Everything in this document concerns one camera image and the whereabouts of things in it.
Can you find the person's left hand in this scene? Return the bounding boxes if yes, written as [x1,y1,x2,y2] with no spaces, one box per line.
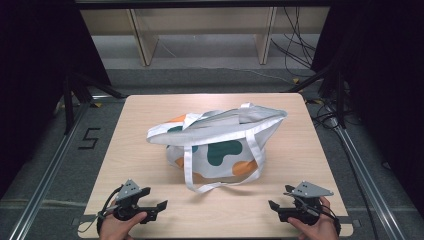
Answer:
[98,209,148,240]

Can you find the black floor cables tangle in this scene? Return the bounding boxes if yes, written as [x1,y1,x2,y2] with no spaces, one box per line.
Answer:
[304,96,339,132]

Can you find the black hanging cables bundle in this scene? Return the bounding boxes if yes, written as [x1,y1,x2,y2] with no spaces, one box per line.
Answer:
[270,6,318,78]

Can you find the person's right hand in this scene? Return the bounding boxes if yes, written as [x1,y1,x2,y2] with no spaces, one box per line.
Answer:
[287,196,340,240]

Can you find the aluminium floor rail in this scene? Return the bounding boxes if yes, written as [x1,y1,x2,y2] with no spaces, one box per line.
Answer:
[9,96,111,240]
[328,106,408,240]

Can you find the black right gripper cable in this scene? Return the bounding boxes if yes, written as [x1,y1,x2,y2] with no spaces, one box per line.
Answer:
[319,203,342,236]

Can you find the black metal stand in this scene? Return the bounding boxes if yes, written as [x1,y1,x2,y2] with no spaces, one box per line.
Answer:
[62,72,127,135]
[285,64,348,130]

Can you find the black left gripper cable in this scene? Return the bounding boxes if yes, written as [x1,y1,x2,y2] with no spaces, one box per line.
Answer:
[78,185,124,235]

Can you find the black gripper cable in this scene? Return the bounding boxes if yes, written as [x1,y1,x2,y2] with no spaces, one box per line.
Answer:
[78,185,124,235]
[319,203,342,236]

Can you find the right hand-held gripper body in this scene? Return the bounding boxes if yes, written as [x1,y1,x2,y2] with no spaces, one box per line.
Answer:
[277,180,335,225]

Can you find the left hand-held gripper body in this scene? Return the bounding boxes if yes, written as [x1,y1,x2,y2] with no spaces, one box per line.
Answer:
[112,179,159,224]

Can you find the black curtain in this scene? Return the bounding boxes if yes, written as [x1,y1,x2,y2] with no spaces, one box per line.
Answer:
[311,0,424,208]
[0,0,113,198]

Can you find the white tote bag green orange blobs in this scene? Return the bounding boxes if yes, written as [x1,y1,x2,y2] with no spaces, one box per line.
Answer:
[146,102,289,195]

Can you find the light wooden shelf unit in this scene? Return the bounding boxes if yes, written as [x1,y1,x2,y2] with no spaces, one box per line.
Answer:
[79,6,331,67]

